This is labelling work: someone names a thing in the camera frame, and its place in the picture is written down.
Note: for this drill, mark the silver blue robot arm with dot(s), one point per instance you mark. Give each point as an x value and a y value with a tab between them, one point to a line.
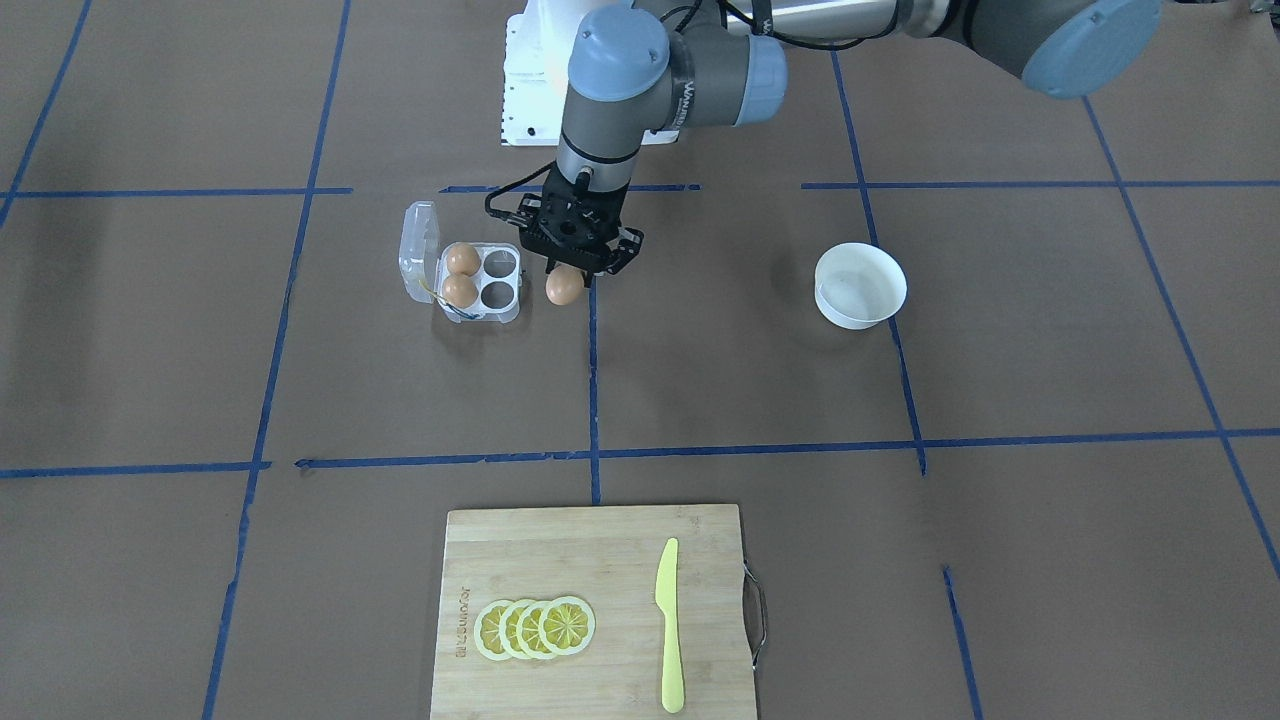
728	66

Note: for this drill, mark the brown egg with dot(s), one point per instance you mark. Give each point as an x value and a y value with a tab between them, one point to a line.
462	258
459	290
565	285

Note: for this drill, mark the lemon slice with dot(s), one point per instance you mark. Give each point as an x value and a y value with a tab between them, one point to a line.
489	631
509	629
567	625
529	634

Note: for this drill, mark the yellow plastic knife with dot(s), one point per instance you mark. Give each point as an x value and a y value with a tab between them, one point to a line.
672	683

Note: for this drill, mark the clear plastic egg box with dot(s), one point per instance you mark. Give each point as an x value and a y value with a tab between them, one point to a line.
422	269

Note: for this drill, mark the white pedestal column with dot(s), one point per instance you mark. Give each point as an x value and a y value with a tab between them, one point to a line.
607	50

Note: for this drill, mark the white bowl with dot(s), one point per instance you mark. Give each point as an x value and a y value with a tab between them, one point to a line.
857	286

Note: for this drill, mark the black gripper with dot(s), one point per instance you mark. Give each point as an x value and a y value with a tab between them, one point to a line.
627	249

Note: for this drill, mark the bamboo cutting board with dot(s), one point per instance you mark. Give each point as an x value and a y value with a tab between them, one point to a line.
609	557

